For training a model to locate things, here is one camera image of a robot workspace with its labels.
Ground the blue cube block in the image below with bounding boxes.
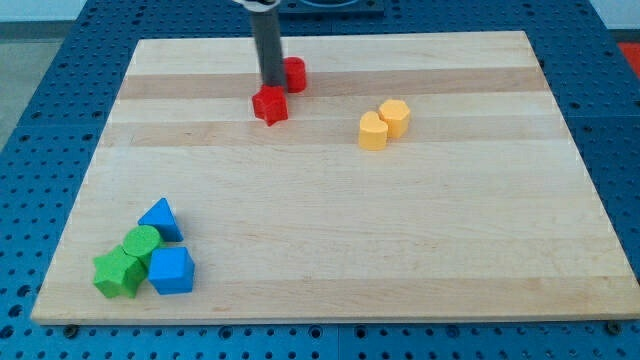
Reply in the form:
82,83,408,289
148,247,195,295

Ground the yellow heart block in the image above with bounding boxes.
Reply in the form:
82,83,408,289
358,111,388,151

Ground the blue triangle block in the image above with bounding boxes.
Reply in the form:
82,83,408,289
137,198,184,242

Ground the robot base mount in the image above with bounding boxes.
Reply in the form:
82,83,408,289
279,0,385,15

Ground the red cylinder block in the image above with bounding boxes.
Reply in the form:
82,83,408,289
283,56,307,93

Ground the green star block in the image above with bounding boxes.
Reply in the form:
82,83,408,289
93,245,147,298

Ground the red star block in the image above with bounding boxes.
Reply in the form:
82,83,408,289
252,85,289,126

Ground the yellow hexagon block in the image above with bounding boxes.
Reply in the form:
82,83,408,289
378,99,411,139

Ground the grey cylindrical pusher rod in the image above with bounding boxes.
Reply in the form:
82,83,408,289
248,0,287,88

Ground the wooden board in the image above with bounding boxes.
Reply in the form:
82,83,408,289
31,31,639,325

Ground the green cylinder block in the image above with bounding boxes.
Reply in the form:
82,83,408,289
122,225,164,268

